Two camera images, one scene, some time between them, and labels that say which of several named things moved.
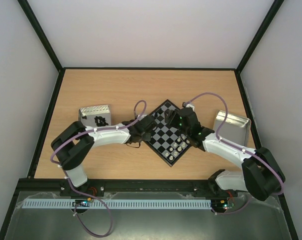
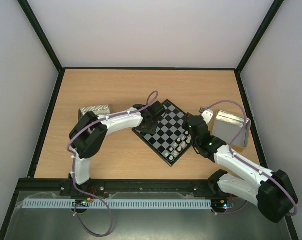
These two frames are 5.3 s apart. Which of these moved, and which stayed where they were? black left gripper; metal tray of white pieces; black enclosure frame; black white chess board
Moved: black left gripper
Stayed: black white chess board; metal tray of white pieces; black enclosure frame
